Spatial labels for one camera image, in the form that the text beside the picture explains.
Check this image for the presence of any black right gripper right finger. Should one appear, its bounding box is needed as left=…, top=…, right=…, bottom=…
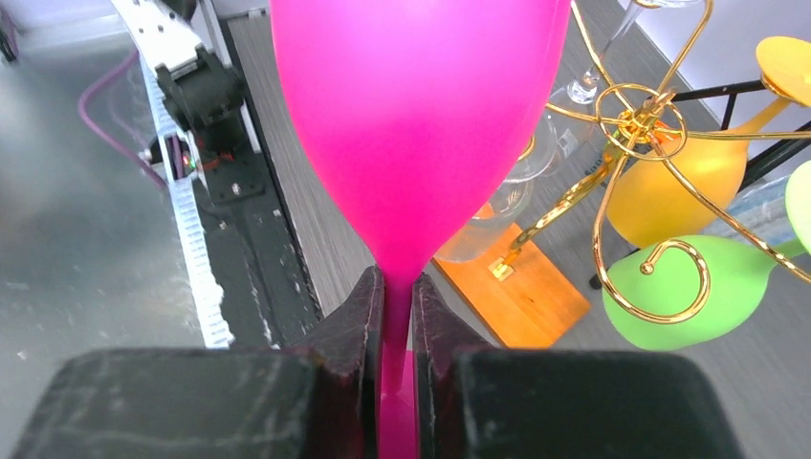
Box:
left=412, top=275, right=743, bottom=458

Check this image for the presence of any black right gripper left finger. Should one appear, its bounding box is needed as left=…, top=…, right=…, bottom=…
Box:
left=11, top=267, right=384, bottom=458

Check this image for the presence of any green wine glass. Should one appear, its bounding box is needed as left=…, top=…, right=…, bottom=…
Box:
left=598, top=163, right=810, bottom=351

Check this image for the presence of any pink wine glass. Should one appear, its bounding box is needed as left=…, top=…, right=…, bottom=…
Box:
left=270, top=1, right=570, bottom=458

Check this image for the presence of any gold wire wine glass rack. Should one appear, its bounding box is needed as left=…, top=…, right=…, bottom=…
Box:
left=432, top=0, right=811, bottom=351

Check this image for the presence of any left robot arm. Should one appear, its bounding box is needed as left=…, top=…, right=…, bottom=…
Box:
left=112, top=0, right=249, bottom=154

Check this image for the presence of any clear wine glass front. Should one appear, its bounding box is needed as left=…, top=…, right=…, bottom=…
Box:
left=435, top=115, right=557, bottom=263

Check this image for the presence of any clear wine glass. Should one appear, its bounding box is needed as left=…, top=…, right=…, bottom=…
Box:
left=435, top=115, right=557, bottom=263
left=565, top=0, right=698, bottom=107

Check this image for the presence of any orange wine glass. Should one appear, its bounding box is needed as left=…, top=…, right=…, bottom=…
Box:
left=606, top=36, right=810, bottom=248

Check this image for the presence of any clear wine glass back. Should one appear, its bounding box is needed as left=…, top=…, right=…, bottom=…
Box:
left=565, top=0, right=698, bottom=107

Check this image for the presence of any black music stand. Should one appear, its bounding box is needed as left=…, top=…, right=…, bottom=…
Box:
left=592, top=83, right=810, bottom=262

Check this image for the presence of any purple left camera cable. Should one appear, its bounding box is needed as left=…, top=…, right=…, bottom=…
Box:
left=77, top=50, right=169, bottom=191

